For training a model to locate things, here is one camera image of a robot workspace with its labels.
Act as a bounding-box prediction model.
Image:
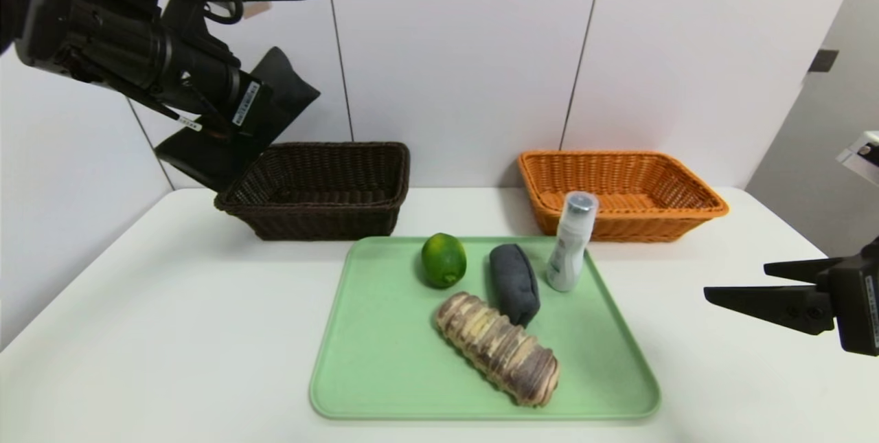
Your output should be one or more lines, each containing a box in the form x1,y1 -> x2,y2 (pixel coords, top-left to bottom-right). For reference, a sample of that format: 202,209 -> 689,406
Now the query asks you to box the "white bottle with clear cap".
546,191 -> 599,293

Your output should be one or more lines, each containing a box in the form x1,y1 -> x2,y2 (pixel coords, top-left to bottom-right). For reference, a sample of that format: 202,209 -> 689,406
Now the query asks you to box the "light green plastic tray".
309,236 -> 661,421

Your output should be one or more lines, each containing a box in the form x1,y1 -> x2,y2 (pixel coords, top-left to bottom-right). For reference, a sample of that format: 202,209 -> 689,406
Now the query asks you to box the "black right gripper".
703,237 -> 879,357

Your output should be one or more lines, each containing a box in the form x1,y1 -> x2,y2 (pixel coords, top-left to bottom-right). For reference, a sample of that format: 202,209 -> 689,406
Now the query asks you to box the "thin left gripper wire with tag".
69,58 -> 207,133

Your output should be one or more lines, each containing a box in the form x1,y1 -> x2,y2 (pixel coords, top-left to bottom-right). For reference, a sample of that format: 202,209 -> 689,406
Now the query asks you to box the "orange wicker basket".
517,150 -> 729,243

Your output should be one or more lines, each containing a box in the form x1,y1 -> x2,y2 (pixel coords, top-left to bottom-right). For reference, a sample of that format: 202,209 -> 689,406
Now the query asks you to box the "dark brown wicker basket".
214,141 -> 411,242

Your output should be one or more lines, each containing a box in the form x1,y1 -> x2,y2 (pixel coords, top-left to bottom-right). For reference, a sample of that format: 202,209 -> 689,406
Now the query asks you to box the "green lime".
421,233 -> 468,289

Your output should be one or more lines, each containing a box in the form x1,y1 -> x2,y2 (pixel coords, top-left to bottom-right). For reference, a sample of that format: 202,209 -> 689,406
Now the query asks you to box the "grey fabric pouch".
489,244 -> 541,328

